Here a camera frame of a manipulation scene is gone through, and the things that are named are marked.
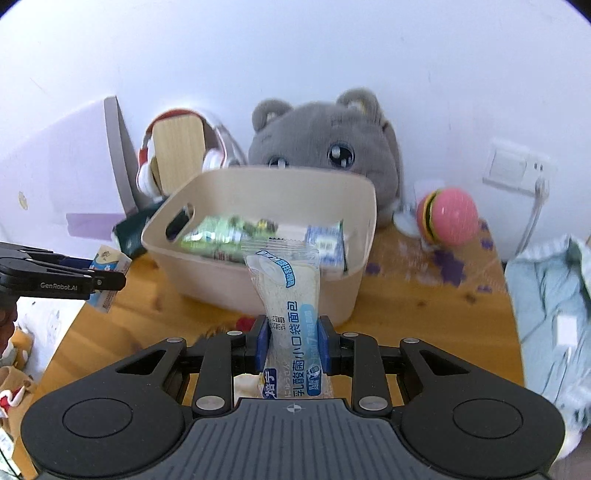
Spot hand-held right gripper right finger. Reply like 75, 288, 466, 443
318, 315, 476, 414

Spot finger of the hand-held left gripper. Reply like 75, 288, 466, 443
0, 259, 127, 301
0, 242, 95, 273

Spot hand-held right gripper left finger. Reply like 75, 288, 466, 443
115, 315, 271, 414

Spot white bread packet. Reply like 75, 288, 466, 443
233, 235, 338, 400

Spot small colourful snack packet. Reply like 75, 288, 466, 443
88, 244, 133, 315

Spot beige plastic storage bin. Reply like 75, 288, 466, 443
141, 166, 377, 328

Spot white blue-lettered snack packet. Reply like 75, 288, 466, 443
305, 220, 349, 278

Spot green snack packet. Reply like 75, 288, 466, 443
180, 215, 278, 264

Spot orange plush toy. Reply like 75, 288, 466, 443
0, 325, 35, 416

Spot white purple wardrobe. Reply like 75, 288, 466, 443
0, 96, 155, 259

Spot wooden desk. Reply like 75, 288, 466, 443
18, 222, 527, 478

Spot dark green tissue pack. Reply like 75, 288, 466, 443
113, 198, 169, 259

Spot white red headphones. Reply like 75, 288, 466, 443
136, 108, 247, 199

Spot white round stand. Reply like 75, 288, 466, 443
392, 180, 426, 237

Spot purple printed table mat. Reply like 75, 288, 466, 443
362, 217, 509, 305

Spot wooden headphone stand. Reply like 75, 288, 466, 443
150, 115, 207, 195

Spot pink burger ball toy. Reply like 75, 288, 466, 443
416, 186, 477, 245

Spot grey plush toy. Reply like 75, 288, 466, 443
248, 89, 404, 228

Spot light blue clothing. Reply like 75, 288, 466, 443
504, 234, 591, 457

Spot white charger block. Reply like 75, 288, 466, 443
556, 316, 578, 347

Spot white wall socket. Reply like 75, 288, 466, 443
482, 137, 557, 193

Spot white power cable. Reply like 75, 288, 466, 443
512, 178, 552, 259

